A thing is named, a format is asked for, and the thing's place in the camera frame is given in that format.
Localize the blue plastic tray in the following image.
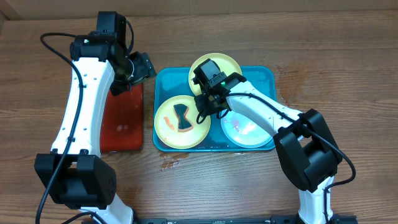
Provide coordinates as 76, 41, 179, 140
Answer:
154, 65, 277, 152

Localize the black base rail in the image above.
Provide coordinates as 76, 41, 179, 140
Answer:
136, 215, 358, 224

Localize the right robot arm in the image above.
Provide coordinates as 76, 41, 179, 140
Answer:
193, 58, 342, 223

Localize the dark sponge with orange base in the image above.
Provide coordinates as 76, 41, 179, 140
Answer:
174, 104, 193, 133

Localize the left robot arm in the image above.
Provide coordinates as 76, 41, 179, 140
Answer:
34, 11, 156, 223

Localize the light blue plate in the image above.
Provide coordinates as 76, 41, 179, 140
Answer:
221, 111, 272, 149

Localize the green plate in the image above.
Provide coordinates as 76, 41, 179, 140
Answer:
188, 53, 243, 96
154, 95, 211, 149

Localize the red and black tray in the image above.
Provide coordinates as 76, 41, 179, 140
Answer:
100, 84, 144, 153

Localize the green plate back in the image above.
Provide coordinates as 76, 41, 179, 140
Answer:
188, 53, 243, 96

